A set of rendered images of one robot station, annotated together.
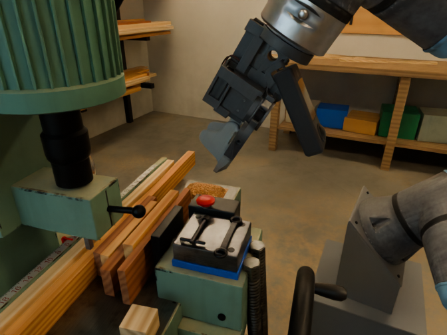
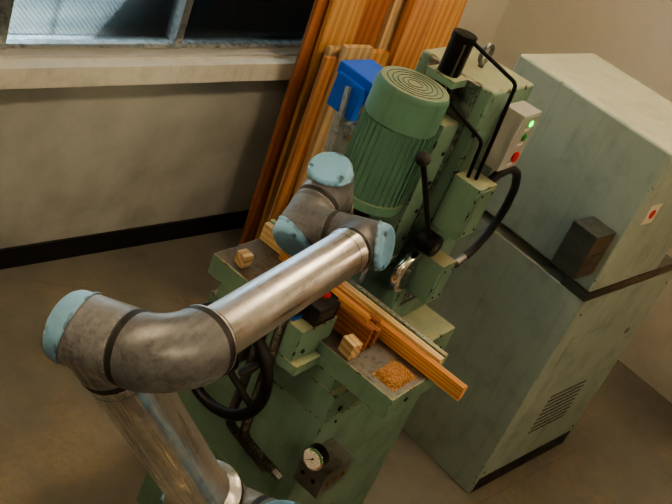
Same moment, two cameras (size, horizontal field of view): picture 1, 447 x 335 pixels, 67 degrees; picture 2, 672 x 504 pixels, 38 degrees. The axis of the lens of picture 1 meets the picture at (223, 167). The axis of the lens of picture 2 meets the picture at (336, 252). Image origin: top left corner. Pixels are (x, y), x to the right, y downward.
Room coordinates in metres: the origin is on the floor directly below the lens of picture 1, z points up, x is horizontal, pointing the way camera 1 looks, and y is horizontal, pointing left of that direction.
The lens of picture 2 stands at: (0.78, -1.86, 2.24)
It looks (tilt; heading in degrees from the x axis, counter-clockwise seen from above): 30 degrees down; 100
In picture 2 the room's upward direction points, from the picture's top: 23 degrees clockwise
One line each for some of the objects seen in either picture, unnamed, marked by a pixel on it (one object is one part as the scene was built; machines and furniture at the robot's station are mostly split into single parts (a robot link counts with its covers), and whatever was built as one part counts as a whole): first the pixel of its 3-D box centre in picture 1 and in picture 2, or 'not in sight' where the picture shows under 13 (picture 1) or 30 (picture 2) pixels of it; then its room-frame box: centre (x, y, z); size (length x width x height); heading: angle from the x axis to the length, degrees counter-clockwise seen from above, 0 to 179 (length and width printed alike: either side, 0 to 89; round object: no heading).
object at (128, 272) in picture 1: (161, 237); (330, 310); (0.48, 0.11, 0.93); 0.25 x 0.01 x 0.07; 163
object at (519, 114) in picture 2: not in sight; (510, 136); (0.66, 0.48, 1.40); 0.10 x 0.06 x 0.16; 73
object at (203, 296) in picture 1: (213, 268); (293, 321); (0.42, 0.02, 0.91); 0.15 x 0.14 x 0.09; 163
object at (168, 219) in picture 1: (186, 245); not in sight; (0.44, 0.06, 0.95); 0.09 x 0.07 x 0.09; 163
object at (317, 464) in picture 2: not in sight; (315, 459); (0.62, -0.06, 0.65); 0.06 x 0.04 x 0.08; 163
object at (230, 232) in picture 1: (229, 235); not in sight; (0.39, -0.01, 1.00); 0.10 x 0.02 x 0.01; 163
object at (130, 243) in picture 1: (155, 230); (337, 309); (0.49, 0.12, 0.94); 0.17 x 0.02 x 0.07; 163
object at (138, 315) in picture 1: (140, 326); not in sight; (0.31, 0.11, 0.92); 0.04 x 0.04 x 0.03; 77
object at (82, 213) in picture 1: (70, 205); not in sight; (0.44, 0.23, 1.03); 0.14 x 0.07 x 0.09; 73
